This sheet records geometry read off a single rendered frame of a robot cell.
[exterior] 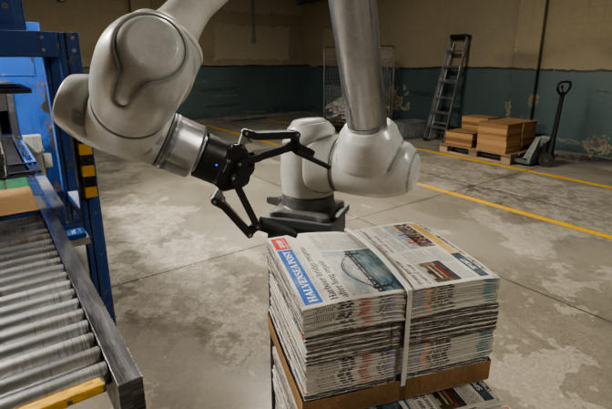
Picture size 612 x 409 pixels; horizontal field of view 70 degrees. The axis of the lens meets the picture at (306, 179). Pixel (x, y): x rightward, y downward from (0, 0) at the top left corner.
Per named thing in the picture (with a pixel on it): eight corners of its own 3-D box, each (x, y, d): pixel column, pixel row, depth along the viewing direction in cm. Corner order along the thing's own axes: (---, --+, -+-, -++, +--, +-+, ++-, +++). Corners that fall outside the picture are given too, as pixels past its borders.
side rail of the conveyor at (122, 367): (149, 422, 94) (144, 374, 91) (124, 434, 91) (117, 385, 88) (57, 231, 198) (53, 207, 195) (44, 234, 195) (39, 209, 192)
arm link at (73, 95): (146, 178, 70) (161, 154, 59) (42, 139, 65) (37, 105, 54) (168, 121, 75) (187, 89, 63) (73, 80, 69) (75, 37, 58)
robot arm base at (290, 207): (280, 196, 143) (280, 180, 142) (345, 204, 136) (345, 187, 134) (255, 214, 127) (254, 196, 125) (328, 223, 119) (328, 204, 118)
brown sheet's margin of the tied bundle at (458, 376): (413, 302, 111) (414, 287, 110) (489, 379, 84) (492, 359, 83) (355, 312, 106) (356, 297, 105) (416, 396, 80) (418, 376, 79)
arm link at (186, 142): (153, 159, 73) (187, 172, 75) (151, 172, 64) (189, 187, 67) (175, 109, 72) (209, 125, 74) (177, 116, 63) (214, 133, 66)
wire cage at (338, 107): (392, 135, 869) (396, 46, 824) (361, 139, 821) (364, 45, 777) (351, 127, 963) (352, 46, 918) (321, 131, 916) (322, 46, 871)
